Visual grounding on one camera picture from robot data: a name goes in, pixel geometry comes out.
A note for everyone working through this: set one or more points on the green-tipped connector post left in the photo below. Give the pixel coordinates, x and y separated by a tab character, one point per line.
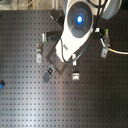
44	37

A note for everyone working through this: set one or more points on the metal cable clip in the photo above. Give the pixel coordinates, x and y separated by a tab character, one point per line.
104	52
38	58
39	49

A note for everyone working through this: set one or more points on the green-tipped connector post right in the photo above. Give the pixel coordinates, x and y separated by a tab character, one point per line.
107	35

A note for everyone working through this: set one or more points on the metal cable clip right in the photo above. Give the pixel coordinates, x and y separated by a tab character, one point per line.
104	52

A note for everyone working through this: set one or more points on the green-tipped connector post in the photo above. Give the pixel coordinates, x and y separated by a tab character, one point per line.
107	35
44	37

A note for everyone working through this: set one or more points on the metal cable clip upper left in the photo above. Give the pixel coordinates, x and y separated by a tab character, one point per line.
39	49

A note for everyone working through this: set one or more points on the metal cable clip lower left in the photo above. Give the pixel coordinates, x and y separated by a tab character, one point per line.
38	58

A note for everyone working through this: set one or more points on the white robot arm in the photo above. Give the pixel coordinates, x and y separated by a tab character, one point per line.
79	25

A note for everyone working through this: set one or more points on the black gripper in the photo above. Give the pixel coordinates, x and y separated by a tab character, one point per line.
59	66

